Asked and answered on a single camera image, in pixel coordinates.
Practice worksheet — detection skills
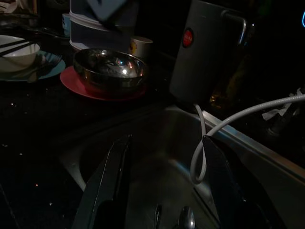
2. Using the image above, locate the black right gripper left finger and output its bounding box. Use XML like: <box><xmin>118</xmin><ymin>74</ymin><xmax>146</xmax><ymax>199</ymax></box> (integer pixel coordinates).
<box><xmin>71</xmin><ymin>134</ymin><xmax>133</xmax><ymax>229</ymax></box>

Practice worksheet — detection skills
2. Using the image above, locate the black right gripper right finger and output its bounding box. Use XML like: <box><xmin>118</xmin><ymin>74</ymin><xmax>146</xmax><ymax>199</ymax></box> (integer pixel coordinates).
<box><xmin>202</xmin><ymin>135</ymin><xmax>285</xmax><ymax>229</ymax></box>

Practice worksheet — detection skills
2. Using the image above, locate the metal spoon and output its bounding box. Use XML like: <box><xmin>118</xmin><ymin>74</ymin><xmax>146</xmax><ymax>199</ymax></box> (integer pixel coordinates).
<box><xmin>178</xmin><ymin>206</ymin><xmax>196</xmax><ymax>229</ymax></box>

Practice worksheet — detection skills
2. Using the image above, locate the stainless steel sink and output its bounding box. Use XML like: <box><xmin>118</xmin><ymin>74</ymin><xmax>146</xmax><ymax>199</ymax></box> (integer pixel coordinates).
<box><xmin>57</xmin><ymin>104</ymin><xmax>305</xmax><ymax>229</ymax></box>

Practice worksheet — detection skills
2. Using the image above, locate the shiny steel bowl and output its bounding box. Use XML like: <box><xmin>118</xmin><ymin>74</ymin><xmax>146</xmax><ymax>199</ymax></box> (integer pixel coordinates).
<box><xmin>72</xmin><ymin>47</ymin><xmax>147</xmax><ymax>93</ymax></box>

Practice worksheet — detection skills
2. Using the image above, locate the amber glass bottle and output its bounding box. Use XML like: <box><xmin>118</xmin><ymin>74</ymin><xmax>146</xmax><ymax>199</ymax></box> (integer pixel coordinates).
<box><xmin>209</xmin><ymin>54</ymin><xmax>254</xmax><ymax>108</ymax></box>

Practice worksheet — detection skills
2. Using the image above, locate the red plate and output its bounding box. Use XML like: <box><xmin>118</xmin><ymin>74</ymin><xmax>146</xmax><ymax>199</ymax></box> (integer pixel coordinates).
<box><xmin>59</xmin><ymin>66</ymin><xmax>148</xmax><ymax>101</ymax></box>

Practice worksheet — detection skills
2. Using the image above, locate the light blue plate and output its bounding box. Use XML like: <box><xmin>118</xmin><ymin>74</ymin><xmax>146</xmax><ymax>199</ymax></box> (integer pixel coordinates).
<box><xmin>0</xmin><ymin>50</ymin><xmax>66</xmax><ymax>82</ymax></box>

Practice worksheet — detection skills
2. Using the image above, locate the grey jug with red label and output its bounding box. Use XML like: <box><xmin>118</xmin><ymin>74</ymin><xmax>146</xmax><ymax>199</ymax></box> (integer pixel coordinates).
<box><xmin>169</xmin><ymin>0</ymin><xmax>248</xmax><ymax>106</ymax></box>

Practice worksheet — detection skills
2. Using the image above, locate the white cup with yellow print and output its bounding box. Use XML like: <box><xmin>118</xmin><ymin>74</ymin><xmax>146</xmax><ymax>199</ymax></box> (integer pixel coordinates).
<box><xmin>130</xmin><ymin>35</ymin><xmax>153</xmax><ymax>61</ymax></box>

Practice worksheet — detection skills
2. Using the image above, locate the white ceramic bowl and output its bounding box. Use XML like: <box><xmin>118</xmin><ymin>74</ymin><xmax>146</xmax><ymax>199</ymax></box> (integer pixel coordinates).
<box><xmin>0</xmin><ymin>35</ymin><xmax>41</xmax><ymax>73</ymax></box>

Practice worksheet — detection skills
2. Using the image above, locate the black chopstick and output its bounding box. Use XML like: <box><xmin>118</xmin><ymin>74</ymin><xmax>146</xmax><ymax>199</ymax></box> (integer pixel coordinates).
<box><xmin>0</xmin><ymin>42</ymin><xmax>37</xmax><ymax>58</ymax></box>
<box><xmin>0</xmin><ymin>39</ymin><xmax>32</xmax><ymax>51</ymax></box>

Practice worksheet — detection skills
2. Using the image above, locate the small light blue cup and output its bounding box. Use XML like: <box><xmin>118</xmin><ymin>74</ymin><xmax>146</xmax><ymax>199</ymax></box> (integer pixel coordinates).
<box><xmin>62</xmin><ymin>13</ymin><xmax>72</xmax><ymax>38</ymax></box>

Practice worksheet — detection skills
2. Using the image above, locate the blue grey box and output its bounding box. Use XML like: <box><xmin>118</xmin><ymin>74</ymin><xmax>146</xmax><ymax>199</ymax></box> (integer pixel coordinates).
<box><xmin>85</xmin><ymin>0</ymin><xmax>127</xmax><ymax>22</ymax></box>

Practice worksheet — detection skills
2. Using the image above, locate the white flexible cable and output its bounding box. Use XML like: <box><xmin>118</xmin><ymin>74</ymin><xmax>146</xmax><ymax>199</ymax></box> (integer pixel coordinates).
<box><xmin>190</xmin><ymin>94</ymin><xmax>305</xmax><ymax>186</ymax></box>

